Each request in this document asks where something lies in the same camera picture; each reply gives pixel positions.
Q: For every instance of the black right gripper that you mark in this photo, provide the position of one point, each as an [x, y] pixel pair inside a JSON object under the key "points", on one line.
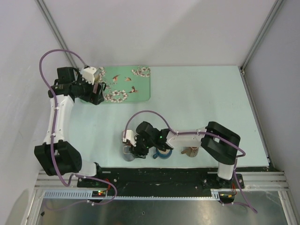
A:
{"points": [[137, 151]]}

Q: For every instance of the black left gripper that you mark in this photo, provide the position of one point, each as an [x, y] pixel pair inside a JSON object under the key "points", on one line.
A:
{"points": [[93, 98]]}

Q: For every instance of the grey blue small mug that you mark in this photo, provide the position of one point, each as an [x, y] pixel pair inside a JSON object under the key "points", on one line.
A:
{"points": [[127, 155]]}

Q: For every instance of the beige round mug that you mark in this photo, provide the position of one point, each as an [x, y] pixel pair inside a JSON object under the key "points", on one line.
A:
{"points": [[96, 76]]}

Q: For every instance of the lilac mug black handle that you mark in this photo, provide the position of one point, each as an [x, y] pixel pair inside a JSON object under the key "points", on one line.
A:
{"points": [[97, 90]]}

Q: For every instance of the salmon pink mug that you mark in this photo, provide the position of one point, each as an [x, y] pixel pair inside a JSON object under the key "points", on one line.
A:
{"points": [[122, 138]]}

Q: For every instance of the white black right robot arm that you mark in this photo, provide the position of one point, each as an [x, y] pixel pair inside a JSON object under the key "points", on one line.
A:
{"points": [[218, 141]]}

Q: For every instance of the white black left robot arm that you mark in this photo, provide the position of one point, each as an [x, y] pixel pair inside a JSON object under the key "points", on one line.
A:
{"points": [[56, 155]]}

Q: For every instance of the dark blue mug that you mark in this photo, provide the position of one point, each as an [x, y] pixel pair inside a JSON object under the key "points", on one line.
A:
{"points": [[162, 154]]}

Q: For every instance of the brown striped mug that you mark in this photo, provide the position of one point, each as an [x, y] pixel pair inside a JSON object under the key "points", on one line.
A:
{"points": [[190, 151]]}

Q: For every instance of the green floral placemat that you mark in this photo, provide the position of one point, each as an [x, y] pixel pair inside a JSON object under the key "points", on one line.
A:
{"points": [[125, 84]]}

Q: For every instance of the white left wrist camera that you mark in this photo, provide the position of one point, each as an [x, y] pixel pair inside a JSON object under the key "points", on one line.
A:
{"points": [[88, 74]]}

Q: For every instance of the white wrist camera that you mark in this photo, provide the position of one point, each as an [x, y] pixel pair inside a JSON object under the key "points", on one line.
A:
{"points": [[130, 137], [88, 74]]}

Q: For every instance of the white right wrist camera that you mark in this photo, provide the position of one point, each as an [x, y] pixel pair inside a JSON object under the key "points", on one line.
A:
{"points": [[130, 137]]}

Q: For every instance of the grey slotted cable duct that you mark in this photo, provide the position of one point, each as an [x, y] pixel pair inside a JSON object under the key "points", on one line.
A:
{"points": [[97, 195]]}

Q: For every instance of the left aluminium frame post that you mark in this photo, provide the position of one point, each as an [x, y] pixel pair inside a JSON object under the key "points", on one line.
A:
{"points": [[41, 4]]}

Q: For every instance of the aluminium frame post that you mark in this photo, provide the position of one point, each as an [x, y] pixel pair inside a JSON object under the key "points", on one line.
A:
{"points": [[41, 4], [273, 13]]}

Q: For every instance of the aluminium front rail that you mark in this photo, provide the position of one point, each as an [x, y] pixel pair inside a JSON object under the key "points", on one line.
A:
{"points": [[253, 181]]}

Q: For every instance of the right aluminium frame post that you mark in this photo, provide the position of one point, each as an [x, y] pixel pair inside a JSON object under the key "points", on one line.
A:
{"points": [[273, 13]]}

